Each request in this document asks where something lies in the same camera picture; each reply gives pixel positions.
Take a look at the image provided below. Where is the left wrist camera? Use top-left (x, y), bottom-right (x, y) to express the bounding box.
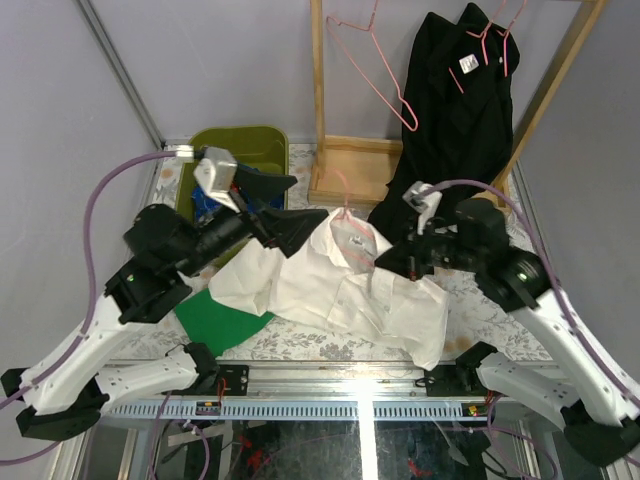
top-left (174, 145), bottom-right (240, 213)

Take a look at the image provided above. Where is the olive green plastic basket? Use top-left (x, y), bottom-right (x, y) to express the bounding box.
top-left (174, 125), bottom-right (289, 221)

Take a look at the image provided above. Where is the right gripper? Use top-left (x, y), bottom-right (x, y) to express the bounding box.
top-left (374, 213), bottom-right (483, 281)

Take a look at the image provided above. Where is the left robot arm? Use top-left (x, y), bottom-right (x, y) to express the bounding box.
top-left (1, 157), bottom-right (328, 442)

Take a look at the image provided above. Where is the blue plaid shirt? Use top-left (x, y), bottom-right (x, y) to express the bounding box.
top-left (192, 160), bottom-right (260, 220)

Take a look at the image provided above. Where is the aluminium rail frame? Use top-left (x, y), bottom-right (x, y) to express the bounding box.
top-left (49, 359), bottom-right (640, 480)

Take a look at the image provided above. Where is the floral table mat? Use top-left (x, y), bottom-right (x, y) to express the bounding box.
top-left (115, 143), bottom-right (549, 362)

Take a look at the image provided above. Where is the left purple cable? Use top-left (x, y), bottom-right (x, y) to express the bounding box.
top-left (0, 149), bottom-right (186, 464)

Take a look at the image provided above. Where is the pink hanger of black shirt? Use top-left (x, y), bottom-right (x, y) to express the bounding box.
top-left (447, 1), bottom-right (518, 97)

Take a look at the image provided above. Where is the pink wire hanger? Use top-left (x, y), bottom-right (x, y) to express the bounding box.
top-left (326, 0), bottom-right (419, 134)

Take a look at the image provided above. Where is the pink hanger of white shirt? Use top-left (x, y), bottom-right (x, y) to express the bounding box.
top-left (330, 168), bottom-right (375, 270)

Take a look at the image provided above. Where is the wooden clothes rack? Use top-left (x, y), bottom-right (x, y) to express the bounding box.
top-left (308, 1), bottom-right (607, 209)

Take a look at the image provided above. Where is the green cloth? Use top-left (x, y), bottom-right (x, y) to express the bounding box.
top-left (174, 290), bottom-right (274, 357)

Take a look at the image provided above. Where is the white shirt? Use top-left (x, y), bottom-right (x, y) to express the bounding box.
top-left (209, 208), bottom-right (449, 370)

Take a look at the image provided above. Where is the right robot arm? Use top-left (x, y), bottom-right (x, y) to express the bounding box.
top-left (375, 198), bottom-right (639, 467)

